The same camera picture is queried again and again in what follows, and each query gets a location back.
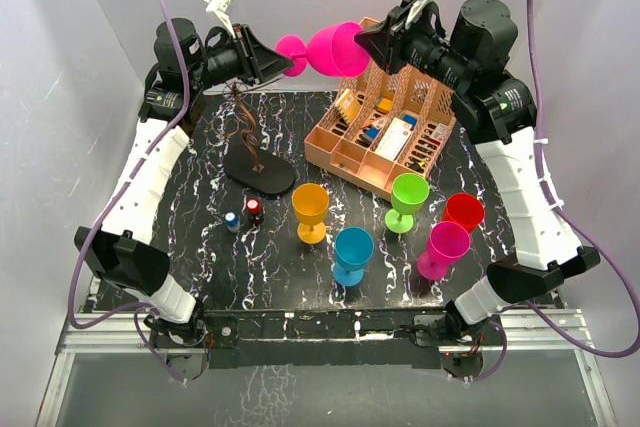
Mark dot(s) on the orange sponge block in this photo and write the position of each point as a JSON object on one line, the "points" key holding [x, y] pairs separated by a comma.
{"points": [[384, 106]]}

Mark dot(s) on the magenta wine glass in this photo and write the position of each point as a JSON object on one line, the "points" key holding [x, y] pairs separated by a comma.
{"points": [[332, 52], [448, 242]]}

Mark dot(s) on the metal wine glass rack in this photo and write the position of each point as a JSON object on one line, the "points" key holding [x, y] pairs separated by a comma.
{"points": [[247, 163]]}

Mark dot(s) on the blue capped small bottle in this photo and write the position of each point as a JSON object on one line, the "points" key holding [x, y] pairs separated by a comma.
{"points": [[232, 221]]}

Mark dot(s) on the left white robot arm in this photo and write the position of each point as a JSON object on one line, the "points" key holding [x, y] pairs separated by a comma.
{"points": [[119, 251]]}

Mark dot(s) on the red wine glass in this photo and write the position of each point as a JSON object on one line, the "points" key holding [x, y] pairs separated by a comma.
{"points": [[465, 210]]}

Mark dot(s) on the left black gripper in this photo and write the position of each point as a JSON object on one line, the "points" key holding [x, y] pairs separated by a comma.
{"points": [[266, 63]]}

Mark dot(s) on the blue eraser block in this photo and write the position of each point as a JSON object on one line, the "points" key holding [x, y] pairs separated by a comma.
{"points": [[369, 135]]}

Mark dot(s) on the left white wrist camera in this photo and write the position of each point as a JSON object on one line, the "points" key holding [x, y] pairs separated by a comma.
{"points": [[218, 11]]}

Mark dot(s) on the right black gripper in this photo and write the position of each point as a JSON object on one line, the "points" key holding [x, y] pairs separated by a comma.
{"points": [[387, 42]]}

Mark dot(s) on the aluminium frame rail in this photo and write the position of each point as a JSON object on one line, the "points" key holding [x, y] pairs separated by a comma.
{"points": [[345, 337]]}

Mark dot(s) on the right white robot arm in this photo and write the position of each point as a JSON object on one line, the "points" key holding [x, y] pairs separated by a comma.
{"points": [[498, 113]]}

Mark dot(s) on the red capped small bottle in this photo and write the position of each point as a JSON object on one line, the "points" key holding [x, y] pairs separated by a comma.
{"points": [[255, 210]]}

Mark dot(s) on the blue wine glass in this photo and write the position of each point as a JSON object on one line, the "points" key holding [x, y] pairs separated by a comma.
{"points": [[354, 248]]}

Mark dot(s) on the pink desk file organizer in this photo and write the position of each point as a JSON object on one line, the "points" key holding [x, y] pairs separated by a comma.
{"points": [[417, 98]]}

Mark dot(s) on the yellow spiral notebook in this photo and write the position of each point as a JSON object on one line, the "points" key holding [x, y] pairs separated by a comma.
{"points": [[348, 106]]}

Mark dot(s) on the orange wine glass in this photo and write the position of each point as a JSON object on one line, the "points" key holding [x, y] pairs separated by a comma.
{"points": [[311, 202]]}

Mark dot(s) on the white card box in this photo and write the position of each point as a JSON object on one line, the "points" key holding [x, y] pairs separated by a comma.
{"points": [[394, 139]]}

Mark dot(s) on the green wine glass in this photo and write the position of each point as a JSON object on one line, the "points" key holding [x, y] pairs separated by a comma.
{"points": [[409, 193]]}

